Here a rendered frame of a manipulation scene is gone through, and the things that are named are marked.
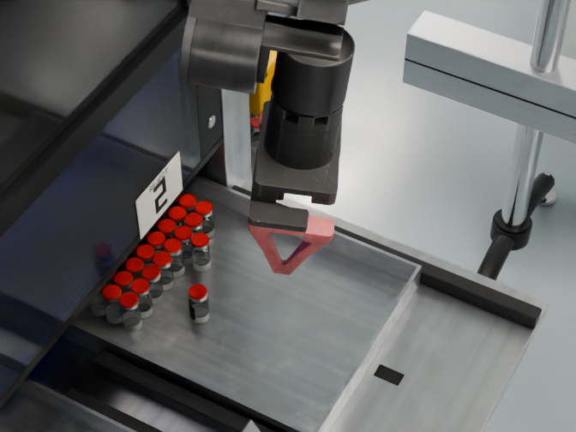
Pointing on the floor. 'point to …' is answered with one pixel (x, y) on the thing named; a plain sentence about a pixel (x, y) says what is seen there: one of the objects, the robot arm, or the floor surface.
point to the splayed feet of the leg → (543, 191)
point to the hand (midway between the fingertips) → (286, 224)
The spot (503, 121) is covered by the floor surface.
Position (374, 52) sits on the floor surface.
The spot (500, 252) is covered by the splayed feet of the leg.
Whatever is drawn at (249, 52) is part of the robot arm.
